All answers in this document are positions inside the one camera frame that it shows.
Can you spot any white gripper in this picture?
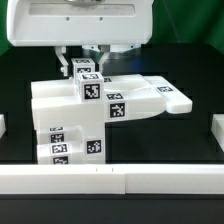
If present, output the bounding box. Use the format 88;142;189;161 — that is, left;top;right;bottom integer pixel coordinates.
6;0;154;76

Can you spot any white tagged cube nut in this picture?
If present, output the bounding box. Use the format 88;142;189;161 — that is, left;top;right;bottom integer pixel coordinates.
71;58;95;76

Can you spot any white chair back frame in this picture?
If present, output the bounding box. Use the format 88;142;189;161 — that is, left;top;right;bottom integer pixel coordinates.
31;73;192;129

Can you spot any white chair seat part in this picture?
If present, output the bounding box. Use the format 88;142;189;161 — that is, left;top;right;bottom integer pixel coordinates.
81;91;105;164

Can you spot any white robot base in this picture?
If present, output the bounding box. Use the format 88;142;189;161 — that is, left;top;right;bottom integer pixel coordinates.
82;44;141;60

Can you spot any white part at left edge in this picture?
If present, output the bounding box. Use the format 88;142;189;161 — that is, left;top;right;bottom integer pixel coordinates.
0;114;6;139

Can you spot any white part at edge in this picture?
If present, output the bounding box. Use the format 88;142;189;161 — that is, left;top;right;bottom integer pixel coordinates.
211;114;224;152
0;114;6;139

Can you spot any white part at right edge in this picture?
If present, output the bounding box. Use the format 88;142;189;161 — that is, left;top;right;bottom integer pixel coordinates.
211;114;224;152

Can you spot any white front fence rail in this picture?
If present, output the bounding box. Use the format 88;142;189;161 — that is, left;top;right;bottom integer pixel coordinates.
0;164;224;194

